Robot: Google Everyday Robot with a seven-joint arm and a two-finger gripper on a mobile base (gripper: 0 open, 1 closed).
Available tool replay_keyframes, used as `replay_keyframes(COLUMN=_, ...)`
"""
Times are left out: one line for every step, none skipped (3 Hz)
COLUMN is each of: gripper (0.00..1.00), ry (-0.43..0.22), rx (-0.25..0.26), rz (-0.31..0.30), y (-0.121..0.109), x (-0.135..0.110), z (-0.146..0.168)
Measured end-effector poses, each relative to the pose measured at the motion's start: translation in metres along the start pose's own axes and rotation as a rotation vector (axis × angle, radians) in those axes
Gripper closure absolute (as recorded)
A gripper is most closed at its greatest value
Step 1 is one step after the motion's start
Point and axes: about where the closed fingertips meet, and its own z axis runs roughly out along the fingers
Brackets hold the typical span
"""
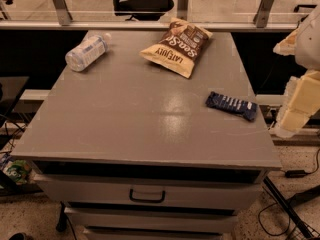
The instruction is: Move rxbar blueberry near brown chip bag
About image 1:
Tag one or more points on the metal window railing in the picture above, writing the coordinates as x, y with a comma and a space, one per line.
229, 15

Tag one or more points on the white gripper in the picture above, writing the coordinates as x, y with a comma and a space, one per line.
310, 49

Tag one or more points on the black office chair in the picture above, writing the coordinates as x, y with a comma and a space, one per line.
142, 10

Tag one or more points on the black drawer handle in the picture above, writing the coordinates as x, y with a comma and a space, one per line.
147, 197

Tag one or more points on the blue rxbar blueberry wrapper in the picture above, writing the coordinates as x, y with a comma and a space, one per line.
235, 106

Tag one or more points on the brown chip bag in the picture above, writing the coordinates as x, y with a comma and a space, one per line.
179, 47

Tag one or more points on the black power adapter with cable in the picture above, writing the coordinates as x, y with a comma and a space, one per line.
303, 173

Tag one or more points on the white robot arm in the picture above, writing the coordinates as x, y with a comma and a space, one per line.
307, 53

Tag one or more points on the green snack package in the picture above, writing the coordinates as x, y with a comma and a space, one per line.
17, 170

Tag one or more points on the grey drawer cabinet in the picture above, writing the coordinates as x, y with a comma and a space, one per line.
127, 123

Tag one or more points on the clear plastic water bottle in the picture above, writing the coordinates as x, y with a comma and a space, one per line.
83, 55

